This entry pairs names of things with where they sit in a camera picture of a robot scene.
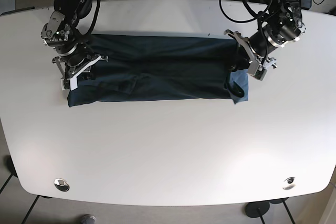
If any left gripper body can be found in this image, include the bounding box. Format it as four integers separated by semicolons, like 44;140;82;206
224;29;277;69

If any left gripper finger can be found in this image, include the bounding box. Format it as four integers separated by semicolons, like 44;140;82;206
229;57;249;72

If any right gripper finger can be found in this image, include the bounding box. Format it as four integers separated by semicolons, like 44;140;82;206
82;66;95;80

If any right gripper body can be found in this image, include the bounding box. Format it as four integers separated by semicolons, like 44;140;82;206
52;52;109;80

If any dark blue T-shirt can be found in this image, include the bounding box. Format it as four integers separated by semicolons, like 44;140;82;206
67;34;248;107

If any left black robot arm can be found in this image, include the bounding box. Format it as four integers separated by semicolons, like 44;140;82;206
224;0;305;80

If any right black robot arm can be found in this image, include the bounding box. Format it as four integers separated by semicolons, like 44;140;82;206
41;0;106;90

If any left silver table grommet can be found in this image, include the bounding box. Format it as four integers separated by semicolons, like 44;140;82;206
54;178;70;192

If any silver table grommet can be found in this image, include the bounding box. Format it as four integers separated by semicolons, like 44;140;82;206
54;178;70;192
282;177;296;190

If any black table leg left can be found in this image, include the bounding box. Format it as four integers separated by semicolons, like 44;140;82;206
0;155;18;194

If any right silver table grommet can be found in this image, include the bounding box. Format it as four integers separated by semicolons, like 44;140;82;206
282;177;296;190

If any grey shoe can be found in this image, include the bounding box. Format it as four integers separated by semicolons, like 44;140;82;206
79;215;96;224

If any black round stand base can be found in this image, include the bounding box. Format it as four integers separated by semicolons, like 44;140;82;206
245;201;270;218

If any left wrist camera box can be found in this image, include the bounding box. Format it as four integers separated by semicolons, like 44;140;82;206
247;62;267;81

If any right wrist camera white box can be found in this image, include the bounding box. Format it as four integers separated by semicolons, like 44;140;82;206
61;77;78;91

